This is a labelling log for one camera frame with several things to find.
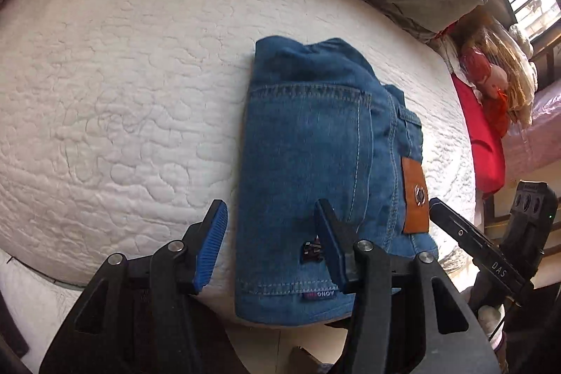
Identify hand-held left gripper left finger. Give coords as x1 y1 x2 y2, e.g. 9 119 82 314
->
39 199 229 374

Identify white quilted mattress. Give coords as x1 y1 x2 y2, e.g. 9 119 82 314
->
0 0 478 322

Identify plain red cloth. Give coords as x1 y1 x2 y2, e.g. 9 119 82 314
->
451 74 507 195

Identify clear plastic bag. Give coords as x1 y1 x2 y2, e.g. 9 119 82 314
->
447 12 538 134

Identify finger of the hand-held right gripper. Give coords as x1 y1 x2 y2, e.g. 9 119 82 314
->
428 198 534 301

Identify blue denim pants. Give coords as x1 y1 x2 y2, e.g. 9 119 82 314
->
234 36 439 326

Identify pink cloth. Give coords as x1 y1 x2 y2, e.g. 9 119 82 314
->
500 87 561 186

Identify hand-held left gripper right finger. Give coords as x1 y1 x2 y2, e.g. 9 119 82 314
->
315 199 502 374

